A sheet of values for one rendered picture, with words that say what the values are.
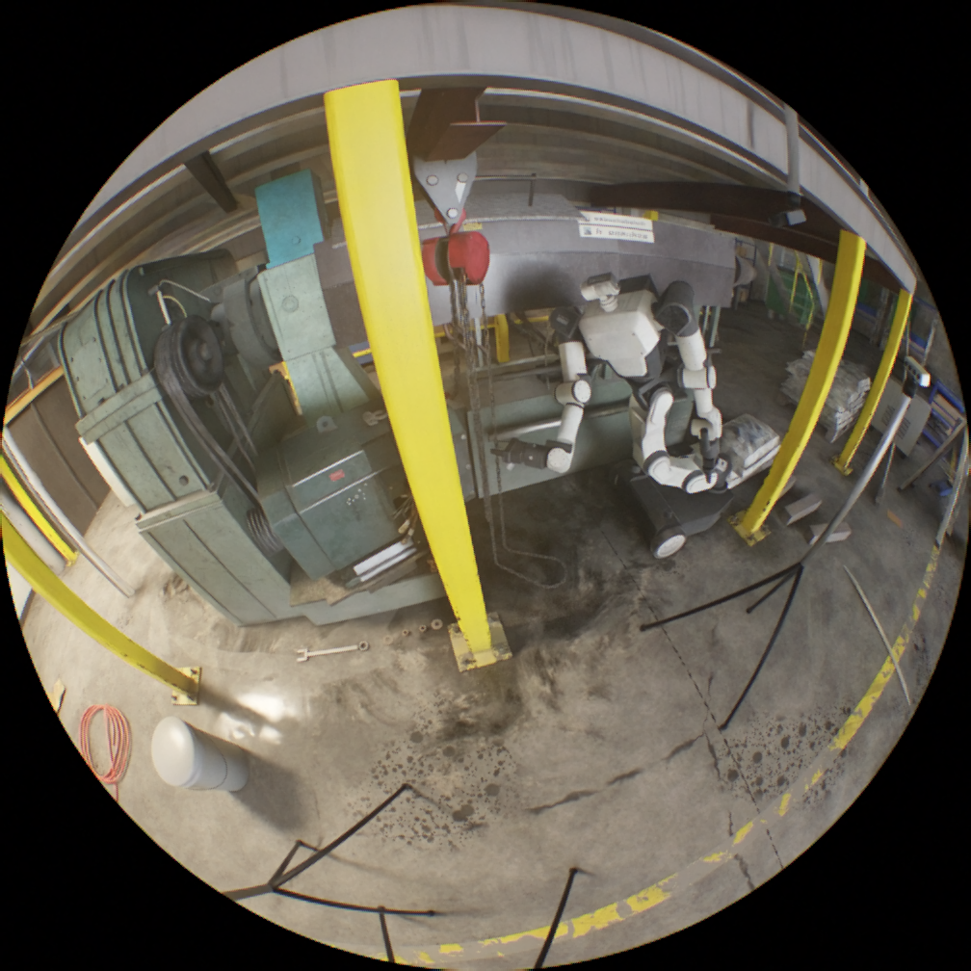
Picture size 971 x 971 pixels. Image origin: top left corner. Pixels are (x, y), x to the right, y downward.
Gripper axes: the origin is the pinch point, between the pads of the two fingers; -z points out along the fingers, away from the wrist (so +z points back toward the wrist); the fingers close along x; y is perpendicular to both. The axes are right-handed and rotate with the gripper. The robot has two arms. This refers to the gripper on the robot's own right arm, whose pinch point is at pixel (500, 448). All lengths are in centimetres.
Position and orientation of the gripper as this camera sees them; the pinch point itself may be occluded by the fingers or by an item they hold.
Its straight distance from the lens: 129.3
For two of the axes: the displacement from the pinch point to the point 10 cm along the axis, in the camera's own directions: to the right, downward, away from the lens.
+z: 9.0, 2.3, -3.7
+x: 4.3, -6.4, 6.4
